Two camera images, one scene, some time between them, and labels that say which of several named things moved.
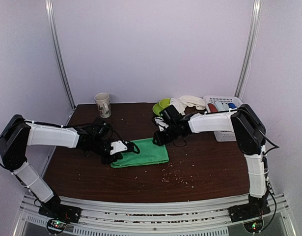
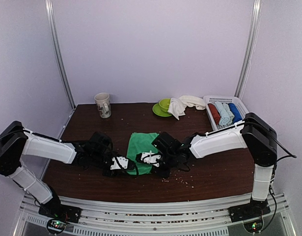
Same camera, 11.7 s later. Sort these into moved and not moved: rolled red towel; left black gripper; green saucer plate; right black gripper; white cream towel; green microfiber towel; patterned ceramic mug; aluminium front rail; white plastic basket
Moved: left black gripper; green microfiber towel; right black gripper
Not moved: white plastic basket; aluminium front rail; white cream towel; patterned ceramic mug; green saucer plate; rolled red towel
